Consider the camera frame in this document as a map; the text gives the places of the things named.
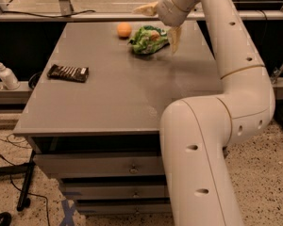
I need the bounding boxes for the black rxbar chocolate bar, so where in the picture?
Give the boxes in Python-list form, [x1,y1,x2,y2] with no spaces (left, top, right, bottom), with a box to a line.
[47,64,89,83]

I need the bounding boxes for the orange fruit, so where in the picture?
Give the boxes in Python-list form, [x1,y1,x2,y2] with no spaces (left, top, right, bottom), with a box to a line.
[117,22,132,38]

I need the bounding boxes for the grey drawer cabinet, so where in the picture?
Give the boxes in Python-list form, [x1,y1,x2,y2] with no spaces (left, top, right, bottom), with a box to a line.
[14,21,222,207]

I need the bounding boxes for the white pump bottle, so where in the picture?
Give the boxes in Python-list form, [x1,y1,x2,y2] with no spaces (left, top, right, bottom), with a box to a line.
[0,61,20,90]

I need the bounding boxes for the grey drawer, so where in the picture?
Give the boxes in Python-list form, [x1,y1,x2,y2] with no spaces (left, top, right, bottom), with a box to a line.
[34,152,164,178]
[59,185,169,200]
[76,201,172,215]

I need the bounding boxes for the middle grey drawer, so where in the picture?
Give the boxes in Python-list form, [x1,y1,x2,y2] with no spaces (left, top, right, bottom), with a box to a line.
[59,185,169,200]

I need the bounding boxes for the blue tape cross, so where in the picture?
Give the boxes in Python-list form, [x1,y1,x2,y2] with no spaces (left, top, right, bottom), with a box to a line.
[59,200,75,226]

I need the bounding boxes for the black shoe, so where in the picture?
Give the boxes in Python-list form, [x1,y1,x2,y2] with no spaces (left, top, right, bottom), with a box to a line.
[0,212,11,226]

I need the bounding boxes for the green snack bag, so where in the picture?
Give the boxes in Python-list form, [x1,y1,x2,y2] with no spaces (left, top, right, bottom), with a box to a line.
[128,25,169,55]

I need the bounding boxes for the grey metal rail frame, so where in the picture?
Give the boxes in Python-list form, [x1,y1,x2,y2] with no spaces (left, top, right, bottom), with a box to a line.
[0,0,283,24]

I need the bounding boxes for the bottom grey drawer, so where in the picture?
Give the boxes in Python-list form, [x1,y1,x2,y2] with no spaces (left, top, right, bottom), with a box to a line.
[76,201,172,215]

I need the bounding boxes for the black stand leg with wheel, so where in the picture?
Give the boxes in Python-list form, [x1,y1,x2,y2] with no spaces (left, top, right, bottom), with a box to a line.
[0,152,35,212]

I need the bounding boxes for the top grey drawer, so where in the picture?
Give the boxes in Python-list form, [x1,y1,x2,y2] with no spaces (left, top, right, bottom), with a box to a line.
[34,152,164,178]

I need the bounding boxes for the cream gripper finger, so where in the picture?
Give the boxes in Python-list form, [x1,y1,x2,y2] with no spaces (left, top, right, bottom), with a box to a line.
[133,2,158,16]
[167,26,182,54]

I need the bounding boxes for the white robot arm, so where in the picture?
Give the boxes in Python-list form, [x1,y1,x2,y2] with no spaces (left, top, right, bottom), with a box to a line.
[137,0,275,226]

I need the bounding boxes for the black floor cable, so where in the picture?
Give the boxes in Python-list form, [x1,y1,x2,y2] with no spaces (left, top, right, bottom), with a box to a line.
[0,125,52,226]

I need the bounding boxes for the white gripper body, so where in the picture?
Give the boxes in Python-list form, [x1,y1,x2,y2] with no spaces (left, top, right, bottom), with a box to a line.
[156,0,195,27]

